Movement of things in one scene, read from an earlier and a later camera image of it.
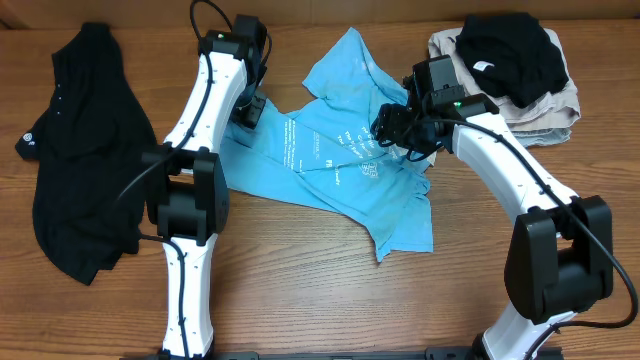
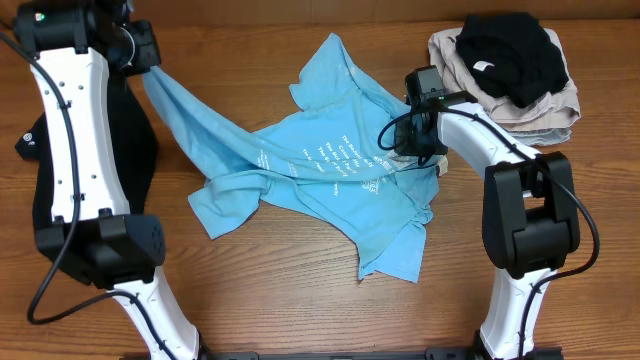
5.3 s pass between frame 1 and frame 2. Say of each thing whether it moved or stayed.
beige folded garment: stayed
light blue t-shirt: moved
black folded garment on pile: stayed
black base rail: stayed
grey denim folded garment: stayed
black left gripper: moved
